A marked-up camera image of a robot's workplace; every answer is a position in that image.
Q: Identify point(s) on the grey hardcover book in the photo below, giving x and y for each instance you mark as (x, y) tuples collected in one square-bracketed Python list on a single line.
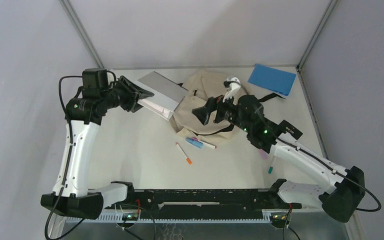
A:
[(167, 95)]

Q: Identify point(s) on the pink capped white marker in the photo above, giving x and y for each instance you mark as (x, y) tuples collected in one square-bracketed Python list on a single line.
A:
[(209, 145)]

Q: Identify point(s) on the teal capped white marker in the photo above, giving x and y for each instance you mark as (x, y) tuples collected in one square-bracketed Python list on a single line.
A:
[(271, 165)]

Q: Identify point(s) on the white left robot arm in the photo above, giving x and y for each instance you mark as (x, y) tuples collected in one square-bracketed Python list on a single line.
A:
[(71, 196)]

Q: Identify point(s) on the black card with gold emblem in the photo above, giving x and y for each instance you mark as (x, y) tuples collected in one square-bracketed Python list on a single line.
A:
[(286, 126)]

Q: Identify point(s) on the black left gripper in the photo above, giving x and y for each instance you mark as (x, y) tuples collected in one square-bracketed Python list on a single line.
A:
[(140, 92)]

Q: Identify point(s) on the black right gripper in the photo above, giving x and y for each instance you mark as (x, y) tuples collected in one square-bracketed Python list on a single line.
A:
[(203, 112)]

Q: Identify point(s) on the beige canvas backpack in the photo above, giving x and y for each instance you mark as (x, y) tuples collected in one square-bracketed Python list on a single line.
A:
[(202, 85)]

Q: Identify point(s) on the pink highlighter pen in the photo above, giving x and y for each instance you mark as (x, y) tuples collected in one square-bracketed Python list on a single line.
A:
[(263, 154)]

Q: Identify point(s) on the orange capped white marker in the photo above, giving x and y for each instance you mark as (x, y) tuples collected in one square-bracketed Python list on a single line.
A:
[(184, 153)]

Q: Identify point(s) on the blue notebook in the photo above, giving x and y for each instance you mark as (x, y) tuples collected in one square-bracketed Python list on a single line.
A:
[(275, 80)]

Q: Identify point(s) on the blue glue stick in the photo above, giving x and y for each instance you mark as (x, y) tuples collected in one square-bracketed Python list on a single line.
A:
[(195, 142)]

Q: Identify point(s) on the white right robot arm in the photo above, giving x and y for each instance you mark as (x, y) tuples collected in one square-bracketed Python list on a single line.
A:
[(336, 190)]

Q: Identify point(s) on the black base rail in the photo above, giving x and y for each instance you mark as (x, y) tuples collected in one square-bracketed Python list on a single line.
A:
[(203, 204)]

